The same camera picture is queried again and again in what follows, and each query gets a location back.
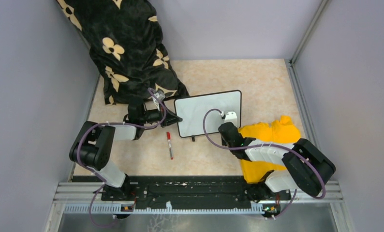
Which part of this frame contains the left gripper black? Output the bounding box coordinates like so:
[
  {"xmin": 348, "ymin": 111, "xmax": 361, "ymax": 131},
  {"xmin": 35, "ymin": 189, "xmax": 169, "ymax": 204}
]
[{"xmin": 139, "ymin": 101, "xmax": 182, "ymax": 128}]

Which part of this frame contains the red white marker pen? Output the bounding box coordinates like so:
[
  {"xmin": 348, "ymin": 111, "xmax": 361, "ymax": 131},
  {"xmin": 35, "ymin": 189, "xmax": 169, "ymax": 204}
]
[{"xmin": 166, "ymin": 131, "xmax": 174, "ymax": 160}]

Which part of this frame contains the white whiteboard black frame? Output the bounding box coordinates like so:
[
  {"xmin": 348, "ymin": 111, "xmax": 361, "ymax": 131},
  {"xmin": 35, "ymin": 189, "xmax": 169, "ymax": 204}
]
[{"xmin": 174, "ymin": 90, "xmax": 242, "ymax": 138}]

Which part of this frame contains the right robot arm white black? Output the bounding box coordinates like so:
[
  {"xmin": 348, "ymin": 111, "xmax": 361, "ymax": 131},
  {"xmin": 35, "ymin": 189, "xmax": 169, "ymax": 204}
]
[{"xmin": 218, "ymin": 122, "xmax": 336, "ymax": 199}]

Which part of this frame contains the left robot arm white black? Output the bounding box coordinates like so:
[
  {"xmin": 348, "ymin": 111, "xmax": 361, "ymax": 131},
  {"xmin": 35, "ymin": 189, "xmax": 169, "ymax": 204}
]
[{"xmin": 69, "ymin": 102, "xmax": 183, "ymax": 201}]

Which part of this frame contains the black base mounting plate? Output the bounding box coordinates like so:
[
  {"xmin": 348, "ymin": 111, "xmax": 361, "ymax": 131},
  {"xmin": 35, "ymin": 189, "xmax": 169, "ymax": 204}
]
[{"xmin": 71, "ymin": 175, "xmax": 292, "ymax": 211}]

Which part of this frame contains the black floral blanket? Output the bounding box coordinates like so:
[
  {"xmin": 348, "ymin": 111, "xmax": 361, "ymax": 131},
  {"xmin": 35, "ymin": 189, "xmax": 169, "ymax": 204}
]
[{"xmin": 58, "ymin": 0, "xmax": 189, "ymax": 105}]

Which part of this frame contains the yellow folded garment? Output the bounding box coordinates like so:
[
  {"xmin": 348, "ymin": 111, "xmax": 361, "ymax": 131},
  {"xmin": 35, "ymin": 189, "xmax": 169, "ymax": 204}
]
[{"xmin": 238, "ymin": 116, "xmax": 302, "ymax": 184}]

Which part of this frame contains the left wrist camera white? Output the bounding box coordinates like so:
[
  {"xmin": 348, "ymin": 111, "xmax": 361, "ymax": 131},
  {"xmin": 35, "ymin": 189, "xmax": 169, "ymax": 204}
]
[{"xmin": 152, "ymin": 90, "xmax": 165, "ymax": 104}]

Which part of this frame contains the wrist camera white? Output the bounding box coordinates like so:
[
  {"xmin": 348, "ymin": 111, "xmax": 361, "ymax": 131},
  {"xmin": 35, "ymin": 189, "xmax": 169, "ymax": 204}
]
[
  {"xmin": 223, "ymin": 111, "xmax": 237, "ymax": 125},
  {"xmin": 152, "ymin": 90, "xmax": 165, "ymax": 104}
]

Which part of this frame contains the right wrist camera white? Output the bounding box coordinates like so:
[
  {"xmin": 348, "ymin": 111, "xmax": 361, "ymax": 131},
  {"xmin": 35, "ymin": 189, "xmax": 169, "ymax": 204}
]
[{"xmin": 223, "ymin": 111, "xmax": 237, "ymax": 125}]

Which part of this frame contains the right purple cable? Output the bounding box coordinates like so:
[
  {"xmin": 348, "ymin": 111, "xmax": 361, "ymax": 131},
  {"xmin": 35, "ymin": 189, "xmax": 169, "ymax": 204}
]
[{"xmin": 202, "ymin": 109, "xmax": 326, "ymax": 221}]

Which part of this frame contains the purple cable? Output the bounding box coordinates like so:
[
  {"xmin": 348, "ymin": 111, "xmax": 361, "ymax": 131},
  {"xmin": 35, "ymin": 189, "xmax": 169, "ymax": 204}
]
[
  {"xmin": 202, "ymin": 109, "xmax": 326, "ymax": 221},
  {"xmin": 76, "ymin": 88, "xmax": 169, "ymax": 229}
]

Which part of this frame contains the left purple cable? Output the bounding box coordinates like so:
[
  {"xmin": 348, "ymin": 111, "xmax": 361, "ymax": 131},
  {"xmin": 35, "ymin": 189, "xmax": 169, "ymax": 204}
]
[{"xmin": 76, "ymin": 88, "xmax": 169, "ymax": 229}]

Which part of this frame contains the aluminium frame rail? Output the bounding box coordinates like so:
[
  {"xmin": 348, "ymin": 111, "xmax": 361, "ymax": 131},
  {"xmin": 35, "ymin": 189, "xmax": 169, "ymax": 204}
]
[{"xmin": 53, "ymin": 181, "xmax": 343, "ymax": 215}]

